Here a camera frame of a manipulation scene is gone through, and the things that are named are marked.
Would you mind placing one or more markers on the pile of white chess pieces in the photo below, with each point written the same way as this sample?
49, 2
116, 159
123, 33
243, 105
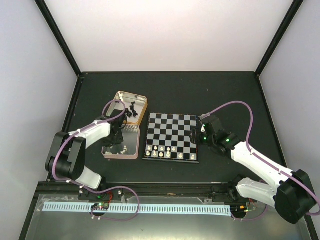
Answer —
115, 150

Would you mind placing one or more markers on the right controller circuit board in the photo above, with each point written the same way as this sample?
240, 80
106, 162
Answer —
237, 209

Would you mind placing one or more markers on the black and grey chessboard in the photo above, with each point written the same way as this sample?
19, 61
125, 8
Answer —
171, 130

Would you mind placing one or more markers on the light blue slotted cable duct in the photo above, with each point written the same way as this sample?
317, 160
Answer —
132, 208

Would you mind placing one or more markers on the left controller circuit board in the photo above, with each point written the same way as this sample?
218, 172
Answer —
100, 207

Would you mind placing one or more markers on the black mounting rail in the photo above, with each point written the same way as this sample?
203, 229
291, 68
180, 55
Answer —
217, 192

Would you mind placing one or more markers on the pile of black chess pieces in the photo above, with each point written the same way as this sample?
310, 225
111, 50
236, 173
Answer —
131, 112

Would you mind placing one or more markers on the controller circuit board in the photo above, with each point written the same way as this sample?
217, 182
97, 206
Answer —
237, 209
100, 207

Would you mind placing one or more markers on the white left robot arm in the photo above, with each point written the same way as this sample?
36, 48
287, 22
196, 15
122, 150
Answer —
66, 160

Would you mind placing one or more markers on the gold metal tin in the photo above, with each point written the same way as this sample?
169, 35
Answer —
126, 97

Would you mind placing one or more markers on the pink metal tin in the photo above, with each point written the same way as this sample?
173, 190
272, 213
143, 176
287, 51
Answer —
125, 144

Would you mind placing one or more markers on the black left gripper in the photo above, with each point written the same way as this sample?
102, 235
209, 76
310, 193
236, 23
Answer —
120, 139

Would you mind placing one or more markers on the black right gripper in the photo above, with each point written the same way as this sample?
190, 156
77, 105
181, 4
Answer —
197, 138

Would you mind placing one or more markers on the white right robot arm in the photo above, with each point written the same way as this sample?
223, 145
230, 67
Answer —
290, 192

